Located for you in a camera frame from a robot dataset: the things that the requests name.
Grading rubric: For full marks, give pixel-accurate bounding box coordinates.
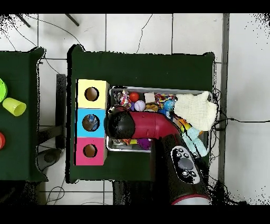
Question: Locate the thick black floor cable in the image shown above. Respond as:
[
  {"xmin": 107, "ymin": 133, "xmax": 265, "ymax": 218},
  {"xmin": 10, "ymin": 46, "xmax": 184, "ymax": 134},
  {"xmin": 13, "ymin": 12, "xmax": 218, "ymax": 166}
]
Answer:
[{"xmin": 212, "ymin": 117, "xmax": 270, "ymax": 130}]

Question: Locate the purple spiky eyed toy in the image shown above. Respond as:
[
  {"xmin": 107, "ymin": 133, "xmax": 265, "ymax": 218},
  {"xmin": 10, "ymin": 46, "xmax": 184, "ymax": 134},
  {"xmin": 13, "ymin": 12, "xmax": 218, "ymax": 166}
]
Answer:
[{"xmin": 138, "ymin": 138, "xmax": 152, "ymax": 150}]

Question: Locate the black upright panel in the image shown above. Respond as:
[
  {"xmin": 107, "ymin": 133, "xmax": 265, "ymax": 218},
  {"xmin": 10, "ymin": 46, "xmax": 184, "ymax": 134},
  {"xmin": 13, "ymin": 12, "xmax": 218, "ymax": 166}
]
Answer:
[{"xmin": 55, "ymin": 73, "xmax": 68, "ymax": 149}]

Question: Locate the cream waffle cloth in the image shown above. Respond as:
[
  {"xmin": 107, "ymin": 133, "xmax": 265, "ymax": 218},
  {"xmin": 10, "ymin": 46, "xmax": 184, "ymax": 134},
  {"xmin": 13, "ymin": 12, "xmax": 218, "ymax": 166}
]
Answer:
[{"xmin": 173, "ymin": 91, "xmax": 218, "ymax": 132}]

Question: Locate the green ball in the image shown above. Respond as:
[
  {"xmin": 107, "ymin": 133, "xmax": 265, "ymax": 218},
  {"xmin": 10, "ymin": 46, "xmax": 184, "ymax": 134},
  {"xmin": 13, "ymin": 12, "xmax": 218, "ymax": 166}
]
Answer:
[{"xmin": 0, "ymin": 78, "xmax": 8, "ymax": 104}]

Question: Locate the plain wooden cube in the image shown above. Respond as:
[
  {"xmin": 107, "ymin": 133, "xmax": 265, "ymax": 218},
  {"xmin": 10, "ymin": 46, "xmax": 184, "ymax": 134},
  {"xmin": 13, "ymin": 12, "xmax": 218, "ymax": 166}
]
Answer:
[{"xmin": 144, "ymin": 92, "xmax": 156, "ymax": 104}]

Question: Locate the mint green cloth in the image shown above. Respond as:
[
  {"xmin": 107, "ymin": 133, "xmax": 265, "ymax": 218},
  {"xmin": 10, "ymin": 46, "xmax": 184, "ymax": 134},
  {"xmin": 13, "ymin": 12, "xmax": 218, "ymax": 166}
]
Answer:
[{"xmin": 181, "ymin": 127, "xmax": 208, "ymax": 157}]

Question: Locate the dark green table cloth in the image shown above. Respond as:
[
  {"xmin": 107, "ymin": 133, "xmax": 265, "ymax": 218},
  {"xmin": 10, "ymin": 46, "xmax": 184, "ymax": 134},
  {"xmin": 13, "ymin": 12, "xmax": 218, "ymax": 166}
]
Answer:
[
  {"xmin": 0, "ymin": 47, "xmax": 49, "ymax": 183},
  {"xmin": 65, "ymin": 43, "xmax": 216, "ymax": 184}
]

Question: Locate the clear packet with blue label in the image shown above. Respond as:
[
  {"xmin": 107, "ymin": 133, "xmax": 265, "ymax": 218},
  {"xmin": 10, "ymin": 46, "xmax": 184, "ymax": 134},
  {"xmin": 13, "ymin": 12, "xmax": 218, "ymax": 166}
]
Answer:
[{"xmin": 86, "ymin": 115, "xmax": 99, "ymax": 130}]

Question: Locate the thin black floor cable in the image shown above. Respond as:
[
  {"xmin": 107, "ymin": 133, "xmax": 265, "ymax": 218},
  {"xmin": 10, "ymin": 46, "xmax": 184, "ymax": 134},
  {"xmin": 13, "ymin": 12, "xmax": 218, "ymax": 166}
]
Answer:
[{"xmin": 136, "ymin": 13, "xmax": 153, "ymax": 54}]

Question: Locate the yellow green plastic cup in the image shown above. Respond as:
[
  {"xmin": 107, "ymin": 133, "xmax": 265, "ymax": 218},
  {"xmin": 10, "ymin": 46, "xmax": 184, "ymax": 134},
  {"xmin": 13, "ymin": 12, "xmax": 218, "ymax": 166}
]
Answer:
[{"xmin": 2, "ymin": 97, "xmax": 27, "ymax": 117}]

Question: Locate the black stand leg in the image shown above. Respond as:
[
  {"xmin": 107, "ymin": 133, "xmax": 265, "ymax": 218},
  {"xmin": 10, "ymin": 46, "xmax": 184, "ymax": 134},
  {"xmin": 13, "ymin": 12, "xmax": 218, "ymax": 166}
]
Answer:
[
  {"xmin": 64, "ymin": 13, "xmax": 80, "ymax": 27},
  {"xmin": 15, "ymin": 13, "xmax": 32, "ymax": 28}
]

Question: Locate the crumpled colourful paper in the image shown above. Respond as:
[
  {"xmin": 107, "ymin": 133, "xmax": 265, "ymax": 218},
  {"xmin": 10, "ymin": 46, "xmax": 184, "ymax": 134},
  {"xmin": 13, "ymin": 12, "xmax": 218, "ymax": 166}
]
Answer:
[{"xmin": 113, "ymin": 89, "xmax": 132, "ymax": 109}]

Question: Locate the blue globe ball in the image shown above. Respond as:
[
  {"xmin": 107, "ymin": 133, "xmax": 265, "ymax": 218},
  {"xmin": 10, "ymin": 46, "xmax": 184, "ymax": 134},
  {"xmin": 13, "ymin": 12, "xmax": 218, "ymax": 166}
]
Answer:
[{"xmin": 163, "ymin": 99, "xmax": 176, "ymax": 112}]

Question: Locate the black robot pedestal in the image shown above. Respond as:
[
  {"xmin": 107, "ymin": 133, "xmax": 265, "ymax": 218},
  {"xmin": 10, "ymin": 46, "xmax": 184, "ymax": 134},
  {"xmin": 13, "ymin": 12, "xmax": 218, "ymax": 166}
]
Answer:
[{"xmin": 112, "ymin": 181, "xmax": 152, "ymax": 205}]

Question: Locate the shallow mesh bin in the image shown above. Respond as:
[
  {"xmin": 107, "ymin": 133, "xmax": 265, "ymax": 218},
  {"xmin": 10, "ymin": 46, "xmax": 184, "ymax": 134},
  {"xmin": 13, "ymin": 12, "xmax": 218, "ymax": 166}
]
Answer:
[{"xmin": 106, "ymin": 85, "xmax": 212, "ymax": 156}]

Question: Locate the red orange ball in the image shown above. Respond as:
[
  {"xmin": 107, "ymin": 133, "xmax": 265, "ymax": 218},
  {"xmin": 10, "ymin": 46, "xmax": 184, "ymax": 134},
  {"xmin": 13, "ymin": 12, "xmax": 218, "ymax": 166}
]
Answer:
[{"xmin": 129, "ymin": 92, "xmax": 140, "ymax": 103}]

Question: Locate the white baseball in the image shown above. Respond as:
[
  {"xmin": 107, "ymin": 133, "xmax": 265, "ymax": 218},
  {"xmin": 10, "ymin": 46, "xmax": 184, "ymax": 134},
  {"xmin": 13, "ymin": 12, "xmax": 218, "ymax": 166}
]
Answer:
[{"xmin": 134, "ymin": 100, "xmax": 147, "ymax": 112}]

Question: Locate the wooden box with three holes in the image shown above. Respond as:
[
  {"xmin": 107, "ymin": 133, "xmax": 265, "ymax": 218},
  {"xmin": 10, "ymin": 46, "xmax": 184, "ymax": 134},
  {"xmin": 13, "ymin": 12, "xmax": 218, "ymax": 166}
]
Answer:
[{"xmin": 74, "ymin": 79, "xmax": 110, "ymax": 166}]

